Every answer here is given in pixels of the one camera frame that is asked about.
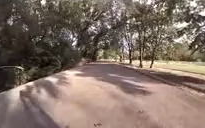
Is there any reddish dirt path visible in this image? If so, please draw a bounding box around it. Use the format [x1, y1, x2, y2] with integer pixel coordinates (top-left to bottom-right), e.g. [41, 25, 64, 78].
[0, 61, 205, 128]

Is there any row of trees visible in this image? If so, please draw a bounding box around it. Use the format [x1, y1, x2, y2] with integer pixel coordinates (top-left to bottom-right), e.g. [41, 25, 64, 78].
[116, 0, 205, 69]

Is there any dense wood with bushes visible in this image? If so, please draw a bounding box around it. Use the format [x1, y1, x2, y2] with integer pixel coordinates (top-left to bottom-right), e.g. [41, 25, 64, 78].
[0, 0, 119, 97]

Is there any grass field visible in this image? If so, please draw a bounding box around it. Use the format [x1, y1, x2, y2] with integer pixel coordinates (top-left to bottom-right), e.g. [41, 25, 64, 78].
[123, 59, 205, 78]

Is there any leaf-strewn dirt verge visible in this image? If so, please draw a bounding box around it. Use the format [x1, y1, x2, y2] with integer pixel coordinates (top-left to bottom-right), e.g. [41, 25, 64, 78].
[118, 62, 205, 104]

